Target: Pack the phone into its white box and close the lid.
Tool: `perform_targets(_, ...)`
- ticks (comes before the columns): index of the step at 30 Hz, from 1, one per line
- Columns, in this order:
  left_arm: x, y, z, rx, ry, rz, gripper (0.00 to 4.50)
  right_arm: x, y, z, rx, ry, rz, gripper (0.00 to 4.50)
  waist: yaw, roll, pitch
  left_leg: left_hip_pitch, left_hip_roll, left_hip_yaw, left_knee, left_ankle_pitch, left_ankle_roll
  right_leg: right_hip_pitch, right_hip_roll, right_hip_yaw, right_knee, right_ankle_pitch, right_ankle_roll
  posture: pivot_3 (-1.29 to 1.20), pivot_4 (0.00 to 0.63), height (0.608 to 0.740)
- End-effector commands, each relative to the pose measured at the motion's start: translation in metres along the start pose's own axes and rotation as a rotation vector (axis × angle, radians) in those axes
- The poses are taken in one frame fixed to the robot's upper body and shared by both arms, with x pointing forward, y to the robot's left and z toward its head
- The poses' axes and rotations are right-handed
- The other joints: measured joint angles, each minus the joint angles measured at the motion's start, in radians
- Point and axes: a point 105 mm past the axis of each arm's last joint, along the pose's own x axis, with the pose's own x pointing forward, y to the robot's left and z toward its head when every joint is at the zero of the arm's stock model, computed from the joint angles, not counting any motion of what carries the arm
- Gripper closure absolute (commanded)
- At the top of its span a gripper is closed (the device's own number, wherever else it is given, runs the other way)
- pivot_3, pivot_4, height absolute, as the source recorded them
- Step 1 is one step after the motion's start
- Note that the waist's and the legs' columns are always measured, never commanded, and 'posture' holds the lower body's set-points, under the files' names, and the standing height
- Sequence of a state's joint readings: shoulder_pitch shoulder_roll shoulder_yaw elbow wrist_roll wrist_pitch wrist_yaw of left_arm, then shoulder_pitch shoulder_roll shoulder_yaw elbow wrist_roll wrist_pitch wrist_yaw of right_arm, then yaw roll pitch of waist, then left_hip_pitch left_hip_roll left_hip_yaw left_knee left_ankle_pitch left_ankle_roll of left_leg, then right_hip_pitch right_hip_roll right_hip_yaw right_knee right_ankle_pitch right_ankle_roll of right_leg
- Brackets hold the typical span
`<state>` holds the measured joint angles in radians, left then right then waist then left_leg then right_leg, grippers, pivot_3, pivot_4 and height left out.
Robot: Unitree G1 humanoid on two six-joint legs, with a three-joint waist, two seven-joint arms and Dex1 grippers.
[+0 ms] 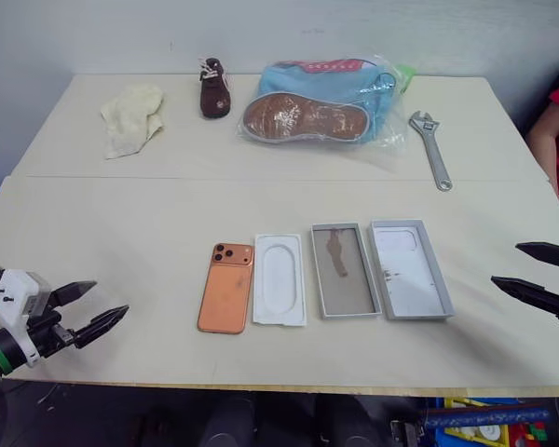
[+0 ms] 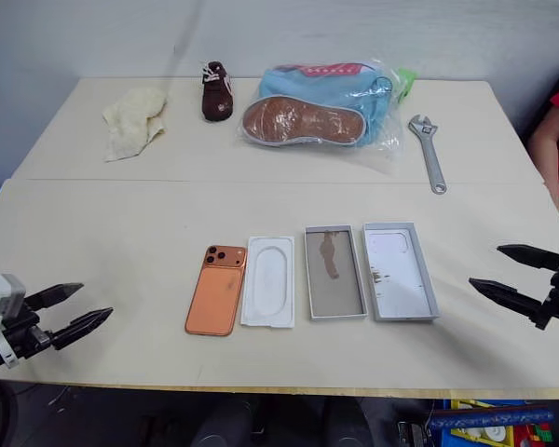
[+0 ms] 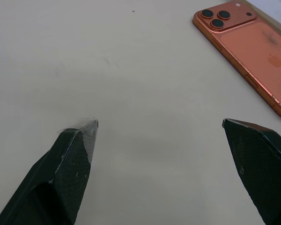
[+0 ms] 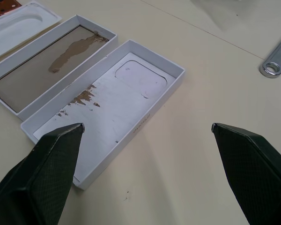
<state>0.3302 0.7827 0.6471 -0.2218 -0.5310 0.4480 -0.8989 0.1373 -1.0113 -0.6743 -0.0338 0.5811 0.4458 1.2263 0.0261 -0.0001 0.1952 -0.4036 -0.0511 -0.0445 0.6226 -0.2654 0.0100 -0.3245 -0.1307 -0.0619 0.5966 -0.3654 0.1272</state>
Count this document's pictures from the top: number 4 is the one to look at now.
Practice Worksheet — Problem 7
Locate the white moulded paper tray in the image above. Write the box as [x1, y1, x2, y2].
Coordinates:
[0, 0, 62, 62]

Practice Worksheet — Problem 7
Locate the copper-coloured object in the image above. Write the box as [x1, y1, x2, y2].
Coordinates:
[0, 0, 22, 20]

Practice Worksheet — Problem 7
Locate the white phone box lid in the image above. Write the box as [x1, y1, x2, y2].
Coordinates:
[20, 39, 185, 190]

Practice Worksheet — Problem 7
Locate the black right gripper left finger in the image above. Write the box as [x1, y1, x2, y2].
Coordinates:
[0, 122, 85, 225]

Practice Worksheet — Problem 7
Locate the white phone box base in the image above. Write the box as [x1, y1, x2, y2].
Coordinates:
[0, 14, 118, 115]

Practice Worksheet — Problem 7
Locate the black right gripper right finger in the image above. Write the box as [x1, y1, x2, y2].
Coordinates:
[211, 122, 281, 225]

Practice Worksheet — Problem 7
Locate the chrome metal wrench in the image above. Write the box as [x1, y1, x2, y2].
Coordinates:
[259, 30, 281, 77]

